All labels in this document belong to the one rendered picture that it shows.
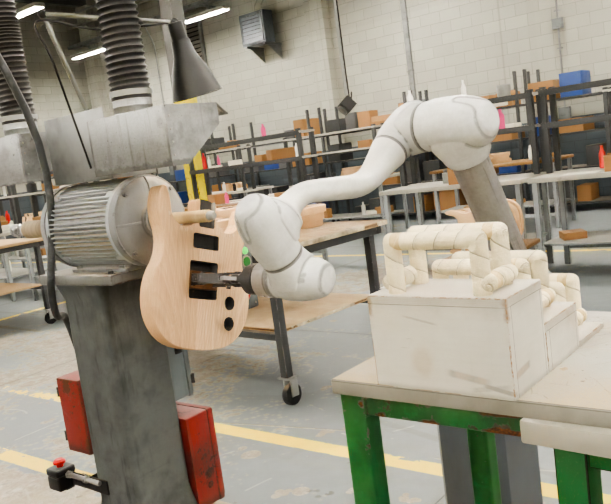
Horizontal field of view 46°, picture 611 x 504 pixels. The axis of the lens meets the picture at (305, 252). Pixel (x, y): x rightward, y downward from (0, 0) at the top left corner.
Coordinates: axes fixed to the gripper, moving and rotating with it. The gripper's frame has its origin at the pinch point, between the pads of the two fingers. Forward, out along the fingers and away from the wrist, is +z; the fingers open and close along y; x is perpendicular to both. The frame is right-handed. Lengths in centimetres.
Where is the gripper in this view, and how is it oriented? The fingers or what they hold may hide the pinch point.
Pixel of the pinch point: (204, 280)
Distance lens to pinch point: 192.3
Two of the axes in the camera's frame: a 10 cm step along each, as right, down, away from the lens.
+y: 6.3, 1.1, 7.7
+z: -7.7, 0.3, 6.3
